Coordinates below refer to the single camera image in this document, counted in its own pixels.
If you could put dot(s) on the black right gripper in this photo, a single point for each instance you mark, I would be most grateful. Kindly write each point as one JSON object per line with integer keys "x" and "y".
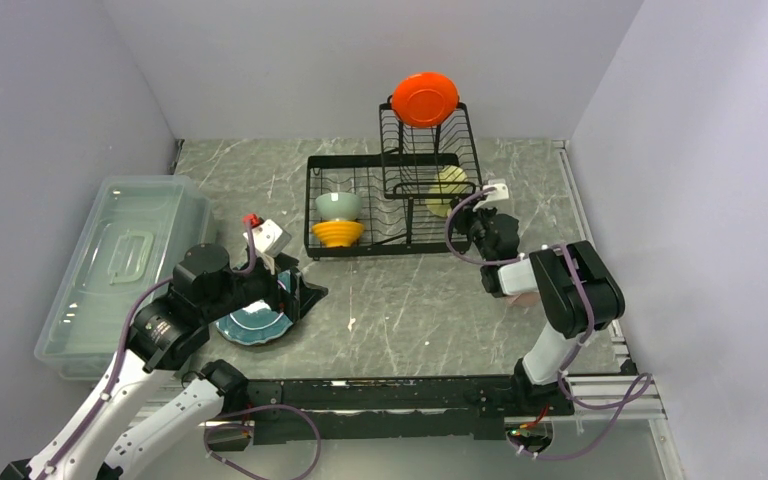
{"x": 490, "y": 211}

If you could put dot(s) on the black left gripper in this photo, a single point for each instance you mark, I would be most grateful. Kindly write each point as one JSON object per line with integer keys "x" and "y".
{"x": 305, "y": 293}

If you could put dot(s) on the yellow ribbed bowl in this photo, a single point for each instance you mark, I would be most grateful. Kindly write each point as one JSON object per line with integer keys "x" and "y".
{"x": 338, "y": 233}

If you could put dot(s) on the pale yellow mug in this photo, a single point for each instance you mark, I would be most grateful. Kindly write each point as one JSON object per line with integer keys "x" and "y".
{"x": 451, "y": 180}

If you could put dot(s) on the light green ceramic bowl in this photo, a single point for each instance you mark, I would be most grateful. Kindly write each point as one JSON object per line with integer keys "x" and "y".
{"x": 338, "y": 206}

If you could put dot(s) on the black wire dish rack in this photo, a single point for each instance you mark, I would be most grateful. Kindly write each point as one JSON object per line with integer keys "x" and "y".
{"x": 393, "y": 185}

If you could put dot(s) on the orange plate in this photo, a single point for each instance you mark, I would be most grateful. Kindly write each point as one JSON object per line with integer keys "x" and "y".
{"x": 425, "y": 99}

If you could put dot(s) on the pink mug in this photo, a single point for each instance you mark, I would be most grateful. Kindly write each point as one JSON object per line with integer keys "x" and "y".
{"x": 525, "y": 300}

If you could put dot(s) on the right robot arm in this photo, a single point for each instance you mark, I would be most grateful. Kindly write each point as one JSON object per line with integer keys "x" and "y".
{"x": 574, "y": 286}

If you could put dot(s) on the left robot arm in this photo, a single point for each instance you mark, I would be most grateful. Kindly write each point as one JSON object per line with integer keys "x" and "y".
{"x": 157, "y": 339}

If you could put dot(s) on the teal scalloped plate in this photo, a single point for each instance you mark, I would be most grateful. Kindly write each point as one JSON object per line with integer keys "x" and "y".
{"x": 253, "y": 325}

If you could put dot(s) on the clear plastic storage box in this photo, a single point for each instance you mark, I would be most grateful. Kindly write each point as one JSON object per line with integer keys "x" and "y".
{"x": 138, "y": 228}

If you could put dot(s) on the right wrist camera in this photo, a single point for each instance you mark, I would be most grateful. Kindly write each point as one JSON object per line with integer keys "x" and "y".
{"x": 495, "y": 195}

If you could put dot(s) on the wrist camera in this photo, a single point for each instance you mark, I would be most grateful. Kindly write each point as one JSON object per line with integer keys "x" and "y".
{"x": 495, "y": 195}
{"x": 269, "y": 239}

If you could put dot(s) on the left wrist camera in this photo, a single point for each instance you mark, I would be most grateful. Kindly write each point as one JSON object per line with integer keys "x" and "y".
{"x": 269, "y": 239}

